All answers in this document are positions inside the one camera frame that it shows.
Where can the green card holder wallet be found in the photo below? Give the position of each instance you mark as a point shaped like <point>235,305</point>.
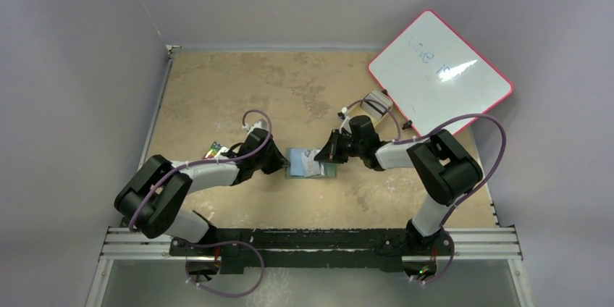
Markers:
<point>331,170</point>

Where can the beige oval tray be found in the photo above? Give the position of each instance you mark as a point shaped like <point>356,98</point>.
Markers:
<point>357,111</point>

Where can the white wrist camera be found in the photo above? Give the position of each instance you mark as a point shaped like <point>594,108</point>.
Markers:
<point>344,116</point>
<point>260,124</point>

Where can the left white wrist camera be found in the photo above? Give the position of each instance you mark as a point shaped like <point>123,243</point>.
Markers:
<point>260,124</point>

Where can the colourful marker pack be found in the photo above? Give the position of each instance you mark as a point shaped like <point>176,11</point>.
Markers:
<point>214,150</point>

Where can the aluminium rail frame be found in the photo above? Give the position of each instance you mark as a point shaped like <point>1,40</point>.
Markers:
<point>207,96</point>

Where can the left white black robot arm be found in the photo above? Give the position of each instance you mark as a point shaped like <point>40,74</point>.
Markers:
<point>152,200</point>

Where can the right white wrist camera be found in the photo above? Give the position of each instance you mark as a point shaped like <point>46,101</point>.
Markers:
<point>344,116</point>

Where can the pink framed whiteboard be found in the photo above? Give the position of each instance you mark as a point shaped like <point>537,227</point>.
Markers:
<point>433,74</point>

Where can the silver credit card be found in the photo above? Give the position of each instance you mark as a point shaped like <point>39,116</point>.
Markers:
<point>302,163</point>

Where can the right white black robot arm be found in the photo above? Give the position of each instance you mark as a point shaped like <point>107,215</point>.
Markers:
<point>445,168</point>

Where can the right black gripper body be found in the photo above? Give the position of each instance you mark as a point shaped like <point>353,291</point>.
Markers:
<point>333,145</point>

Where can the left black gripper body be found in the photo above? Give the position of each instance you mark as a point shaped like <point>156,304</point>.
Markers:
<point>261,162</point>

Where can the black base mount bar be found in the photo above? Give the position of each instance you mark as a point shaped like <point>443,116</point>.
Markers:
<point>384,249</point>

